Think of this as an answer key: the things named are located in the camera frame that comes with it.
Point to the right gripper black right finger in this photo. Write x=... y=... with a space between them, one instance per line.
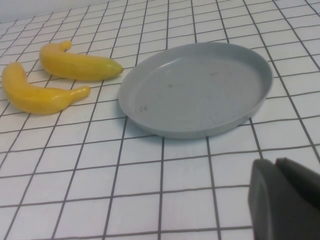
x=302 y=180

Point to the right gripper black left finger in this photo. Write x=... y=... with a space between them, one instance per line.
x=280 y=212

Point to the yellow banana green pointed tip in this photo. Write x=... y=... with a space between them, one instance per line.
x=80 y=68

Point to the yellow banana blunt stem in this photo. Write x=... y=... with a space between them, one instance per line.
x=37 y=100

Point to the grey round plate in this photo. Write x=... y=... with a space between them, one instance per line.
x=195 y=95

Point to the white black grid tablecloth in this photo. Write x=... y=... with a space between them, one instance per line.
x=100 y=180

